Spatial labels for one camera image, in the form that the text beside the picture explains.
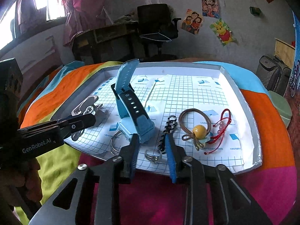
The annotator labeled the grey patterned suitcase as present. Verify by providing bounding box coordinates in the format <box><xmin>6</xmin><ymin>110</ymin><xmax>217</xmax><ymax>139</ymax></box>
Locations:
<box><xmin>256</xmin><ymin>55</ymin><xmax>292</xmax><ymax>96</ymax></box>

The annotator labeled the pale green round stool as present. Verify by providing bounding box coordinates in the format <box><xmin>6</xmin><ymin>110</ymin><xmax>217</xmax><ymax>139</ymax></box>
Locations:
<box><xmin>268</xmin><ymin>90</ymin><xmax>292</xmax><ymax>126</ymax></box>

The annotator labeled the wooden board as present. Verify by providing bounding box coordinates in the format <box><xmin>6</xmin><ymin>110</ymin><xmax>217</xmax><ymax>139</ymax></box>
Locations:
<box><xmin>274</xmin><ymin>37</ymin><xmax>296</xmax><ymax>62</ymax></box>

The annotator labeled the blue printed banner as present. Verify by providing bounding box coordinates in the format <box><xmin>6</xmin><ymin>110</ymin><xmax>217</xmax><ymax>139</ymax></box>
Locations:
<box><xmin>289</xmin><ymin>12</ymin><xmax>300</xmax><ymax>96</ymax></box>

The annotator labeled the black and silver chain bracelet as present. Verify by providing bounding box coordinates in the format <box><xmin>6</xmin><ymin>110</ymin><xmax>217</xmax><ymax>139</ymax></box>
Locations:
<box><xmin>157</xmin><ymin>115</ymin><xmax>177</xmax><ymax>155</ymax></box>

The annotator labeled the pink curtain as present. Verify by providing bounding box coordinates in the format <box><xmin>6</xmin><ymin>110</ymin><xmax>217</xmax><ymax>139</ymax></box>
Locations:
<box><xmin>57</xmin><ymin>0</ymin><xmax>108</xmax><ymax>46</ymax></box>

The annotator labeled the window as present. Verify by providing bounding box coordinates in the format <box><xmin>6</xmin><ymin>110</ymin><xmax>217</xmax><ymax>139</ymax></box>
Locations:
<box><xmin>0</xmin><ymin>0</ymin><xmax>68</xmax><ymax>50</ymax></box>

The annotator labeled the grey tray with grid paper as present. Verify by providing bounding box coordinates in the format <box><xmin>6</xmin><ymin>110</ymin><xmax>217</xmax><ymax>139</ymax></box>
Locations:
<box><xmin>53</xmin><ymin>62</ymin><xmax>263</xmax><ymax>175</ymax></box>

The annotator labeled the silver hair claw clip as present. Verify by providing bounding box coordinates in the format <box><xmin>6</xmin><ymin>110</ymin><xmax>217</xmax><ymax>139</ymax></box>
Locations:
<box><xmin>70</xmin><ymin>95</ymin><xmax>104</xmax><ymax>141</ymax></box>

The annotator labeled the cartoon family wall poster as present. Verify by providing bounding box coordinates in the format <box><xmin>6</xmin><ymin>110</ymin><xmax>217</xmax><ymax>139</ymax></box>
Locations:
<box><xmin>180</xmin><ymin>9</ymin><xmax>204</xmax><ymax>35</ymax></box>

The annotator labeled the brown hair tie yellow bead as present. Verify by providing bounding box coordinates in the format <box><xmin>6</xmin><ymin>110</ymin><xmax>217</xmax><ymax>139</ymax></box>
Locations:
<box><xmin>178</xmin><ymin>108</ymin><xmax>212</xmax><ymax>151</ymax></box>

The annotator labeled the dark wooden desk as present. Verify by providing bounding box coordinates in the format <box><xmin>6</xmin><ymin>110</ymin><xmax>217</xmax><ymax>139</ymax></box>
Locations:
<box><xmin>73</xmin><ymin>25</ymin><xmax>141</xmax><ymax>62</ymax></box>

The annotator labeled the light blue wrist watch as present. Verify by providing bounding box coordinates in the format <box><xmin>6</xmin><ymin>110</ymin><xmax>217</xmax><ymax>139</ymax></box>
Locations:
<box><xmin>111</xmin><ymin>60</ymin><xmax>155</xmax><ymax>143</ymax></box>

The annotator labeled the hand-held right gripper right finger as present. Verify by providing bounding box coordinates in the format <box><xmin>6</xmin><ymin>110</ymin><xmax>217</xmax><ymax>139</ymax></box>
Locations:
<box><xmin>164</xmin><ymin>135</ymin><xmax>273</xmax><ymax>225</ymax></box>

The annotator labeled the plain metal ring hoop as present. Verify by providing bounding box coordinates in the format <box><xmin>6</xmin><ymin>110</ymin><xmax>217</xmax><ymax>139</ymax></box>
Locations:
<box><xmin>109</xmin><ymin>131</ymin><xmax>132</xmax><ymax>156</ymax></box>

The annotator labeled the yellow bear wall poster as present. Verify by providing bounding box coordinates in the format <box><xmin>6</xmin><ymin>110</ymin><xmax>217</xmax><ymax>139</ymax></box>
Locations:
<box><xmin>210</xmin><ymin>20</ymin><xmax>235</xmax><ymax>46</ymax></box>

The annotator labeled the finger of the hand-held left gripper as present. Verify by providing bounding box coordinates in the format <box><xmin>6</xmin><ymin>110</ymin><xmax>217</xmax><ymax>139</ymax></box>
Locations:
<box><xmin>56</xmin><ymin>114</ymin><xmax>96</xmax><ymax>132</ymax></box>
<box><xmin>62</xmin><ymin>129</ymin><xmax>83</xmax><ymax>141</ymax></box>

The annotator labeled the person's left hand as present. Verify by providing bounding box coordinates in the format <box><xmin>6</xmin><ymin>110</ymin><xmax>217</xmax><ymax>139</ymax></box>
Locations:
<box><xmin>14</xmin><ymin>159</ymin><xmax>44</xmax><ymax>204</ymax></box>

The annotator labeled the silver finger ring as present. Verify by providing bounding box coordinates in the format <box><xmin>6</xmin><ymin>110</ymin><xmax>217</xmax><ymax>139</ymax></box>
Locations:
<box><xmin>145</xmin><ymin>149</ymin><xmax>162</xmax><ymax>163</ymax></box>

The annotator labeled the cartoon fighter wall poster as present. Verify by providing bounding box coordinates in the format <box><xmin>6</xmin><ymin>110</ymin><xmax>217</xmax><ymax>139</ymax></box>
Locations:
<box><xmin>202</xmin><ymin>0</ymin><xmax>222</xmax><ymax>19</ymax></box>

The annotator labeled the red string bead bracelet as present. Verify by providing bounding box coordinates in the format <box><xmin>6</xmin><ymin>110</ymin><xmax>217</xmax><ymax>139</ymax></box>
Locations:
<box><xmin>204</xmin><ymin>109</ymin><xmax>232</xmax><ymax>155</ymax></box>

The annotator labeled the multicoloured patchwork blanket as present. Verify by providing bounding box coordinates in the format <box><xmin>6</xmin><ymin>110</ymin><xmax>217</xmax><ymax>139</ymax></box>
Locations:
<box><xmin>17</xmin><ymin>57</ymin><xmax>296</xmax><ymax>225</ymax></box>

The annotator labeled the white wire clothes hanger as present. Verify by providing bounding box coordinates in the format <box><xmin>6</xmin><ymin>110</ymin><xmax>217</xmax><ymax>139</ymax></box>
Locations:
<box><xmin>140</xmin><ymin>31</ymin><xmax>171</xmax><ymax>43</ymax></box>

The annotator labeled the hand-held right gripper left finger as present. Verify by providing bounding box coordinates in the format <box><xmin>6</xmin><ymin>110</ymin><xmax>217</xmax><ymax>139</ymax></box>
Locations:
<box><xmin>28</xmin><ymin>133</ymin><xmax>140</xmax><ymax>225</ymax></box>

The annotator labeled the black office chair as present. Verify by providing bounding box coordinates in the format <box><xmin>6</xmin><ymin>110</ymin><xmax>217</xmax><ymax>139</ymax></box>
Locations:
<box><xmin>137</xmin><ymin>3</ymin><xmax>182</xmax><ymax>57</ymax></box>

